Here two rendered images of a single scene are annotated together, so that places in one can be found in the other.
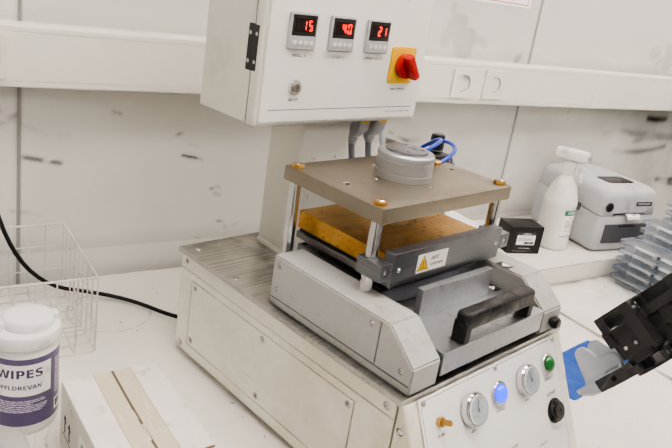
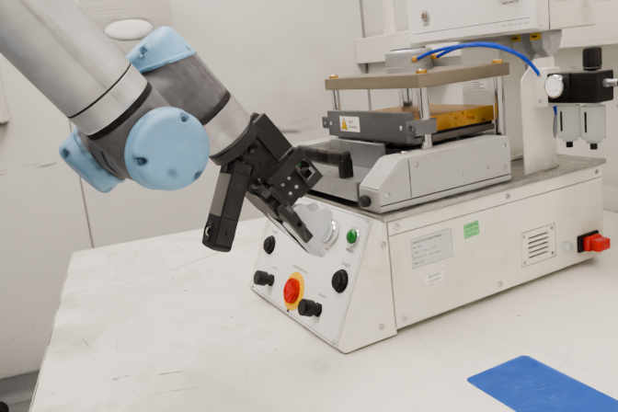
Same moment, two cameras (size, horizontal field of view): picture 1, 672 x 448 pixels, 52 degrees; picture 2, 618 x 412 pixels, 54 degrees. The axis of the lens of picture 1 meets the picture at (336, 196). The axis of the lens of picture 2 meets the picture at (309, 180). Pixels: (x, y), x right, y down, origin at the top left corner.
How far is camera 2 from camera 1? 1.56 m
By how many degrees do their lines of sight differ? 104
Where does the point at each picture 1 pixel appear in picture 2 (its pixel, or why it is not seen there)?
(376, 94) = (489, 11)
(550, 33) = not seen: outside the picture
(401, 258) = (330, 114)
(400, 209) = (332, 80)
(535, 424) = (324, 274)
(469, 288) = (362, 154)
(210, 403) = not seen: hidden behind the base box
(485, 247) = (392, 129)
